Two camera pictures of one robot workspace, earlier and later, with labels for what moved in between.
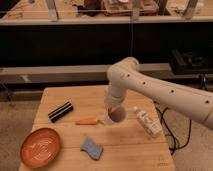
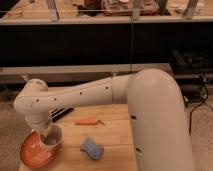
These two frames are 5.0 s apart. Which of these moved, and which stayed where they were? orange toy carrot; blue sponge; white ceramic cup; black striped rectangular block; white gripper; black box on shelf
Moved: white ceramic cup; white gripper
Stayed: black striped rectangular block; black box on shelf; blue sponge; orange toy carrot
